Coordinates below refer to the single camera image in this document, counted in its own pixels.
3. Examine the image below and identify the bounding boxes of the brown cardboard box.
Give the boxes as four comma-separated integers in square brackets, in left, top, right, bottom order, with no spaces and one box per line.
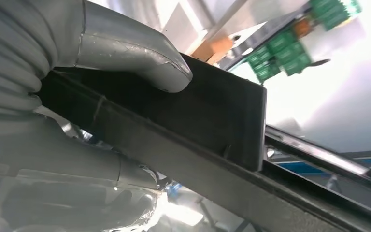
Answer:
[191,34,234,65]

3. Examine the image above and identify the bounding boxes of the green storage bin rack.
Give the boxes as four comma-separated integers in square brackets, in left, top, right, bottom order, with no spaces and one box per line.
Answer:
[246,0,363,83]

